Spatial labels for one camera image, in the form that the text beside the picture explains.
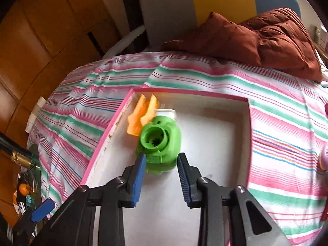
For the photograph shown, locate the small white plastic part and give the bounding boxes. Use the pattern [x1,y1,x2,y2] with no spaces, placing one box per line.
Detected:
[154,109,177,121]

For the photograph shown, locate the black frame post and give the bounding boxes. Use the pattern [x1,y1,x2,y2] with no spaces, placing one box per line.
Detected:
[119,0,149,54]

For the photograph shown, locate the pink cardboard box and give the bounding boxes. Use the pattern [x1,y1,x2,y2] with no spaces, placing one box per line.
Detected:
[81,88,253,246]

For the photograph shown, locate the wooden wardrobe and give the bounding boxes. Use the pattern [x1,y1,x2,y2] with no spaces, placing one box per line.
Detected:
[0,0,123,139]

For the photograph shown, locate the colour block padded headboard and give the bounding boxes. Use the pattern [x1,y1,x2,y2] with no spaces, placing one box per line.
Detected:
[138,0,301,52]

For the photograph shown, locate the pink plastic object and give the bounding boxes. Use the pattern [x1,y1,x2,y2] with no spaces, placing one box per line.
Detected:
[318,143,328,171]

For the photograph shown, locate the striped bed sheet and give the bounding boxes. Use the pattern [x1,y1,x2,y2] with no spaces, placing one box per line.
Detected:
[27,51,328,246]

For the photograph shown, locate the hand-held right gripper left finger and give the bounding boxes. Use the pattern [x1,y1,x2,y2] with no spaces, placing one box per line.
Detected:
[33,153,147,246]

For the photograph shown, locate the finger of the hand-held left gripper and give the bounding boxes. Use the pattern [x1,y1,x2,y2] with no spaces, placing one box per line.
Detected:
[13,198,55,236]

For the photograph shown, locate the brown quilted duvet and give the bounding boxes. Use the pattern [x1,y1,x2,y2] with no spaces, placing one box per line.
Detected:
[160,7,323,84]

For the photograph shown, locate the brass fitting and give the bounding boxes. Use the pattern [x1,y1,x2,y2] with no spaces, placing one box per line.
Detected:
[10,151,34,167]

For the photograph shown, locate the orange plastic bracket part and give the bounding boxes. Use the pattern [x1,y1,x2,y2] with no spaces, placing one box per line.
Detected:
[127,94,160,136]

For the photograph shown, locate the green plastic housing part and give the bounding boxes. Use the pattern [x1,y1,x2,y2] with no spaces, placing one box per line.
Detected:
[135,115,182,175]

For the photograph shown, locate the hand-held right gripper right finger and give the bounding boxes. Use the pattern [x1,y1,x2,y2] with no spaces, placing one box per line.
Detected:
[177,153,293,246]

